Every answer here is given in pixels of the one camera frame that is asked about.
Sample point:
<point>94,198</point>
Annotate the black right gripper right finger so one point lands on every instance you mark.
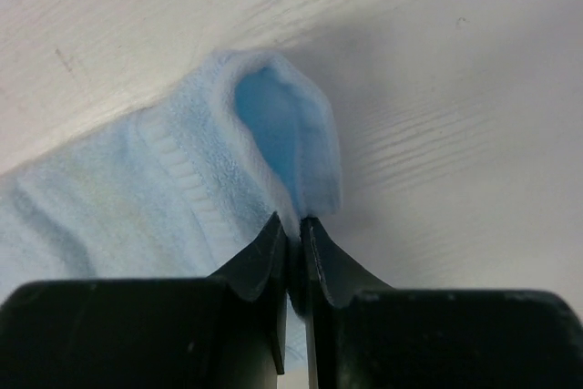
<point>363,333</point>

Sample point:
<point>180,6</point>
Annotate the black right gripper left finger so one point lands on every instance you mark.
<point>226,330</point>

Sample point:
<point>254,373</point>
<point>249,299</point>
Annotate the light blue towel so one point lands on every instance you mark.
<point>177,189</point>

